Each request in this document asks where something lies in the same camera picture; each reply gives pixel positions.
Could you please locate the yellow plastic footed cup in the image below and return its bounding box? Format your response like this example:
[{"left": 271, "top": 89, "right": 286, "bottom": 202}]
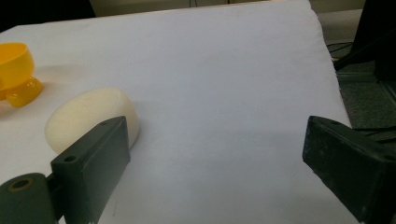
[{"left": 0, "top": 42, "right": 44, "bottom": 109}]

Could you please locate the white table cover sheet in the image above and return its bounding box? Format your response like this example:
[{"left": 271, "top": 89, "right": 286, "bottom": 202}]
[{"left": 0, "top": 0, "right": 362, "bottom": 224}]

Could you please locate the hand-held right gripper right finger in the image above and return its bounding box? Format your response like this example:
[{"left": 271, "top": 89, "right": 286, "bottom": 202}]
[{"left": 302, "top": 115, "right": 396, "bottom": 224}]

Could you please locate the cream white oval soap bar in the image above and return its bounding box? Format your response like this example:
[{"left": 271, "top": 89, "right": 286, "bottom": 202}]
[{"left": 44, "top": 87, "right": 141, "bottom": 156}]

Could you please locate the black cable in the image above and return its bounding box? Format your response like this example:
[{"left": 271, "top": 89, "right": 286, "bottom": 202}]
[{"left": 326, "top": 41, "right": 354, "bottom": 54}]

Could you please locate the black metal stand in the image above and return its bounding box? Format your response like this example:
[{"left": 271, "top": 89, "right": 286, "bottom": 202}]
[{"left": 333, "top": 0, "right": 396, "bottom": 82}]

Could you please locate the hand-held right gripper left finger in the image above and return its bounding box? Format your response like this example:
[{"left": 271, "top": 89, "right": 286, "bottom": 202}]
[{"left": 49, "top": 116, "right": 132, "bottom": 224}]

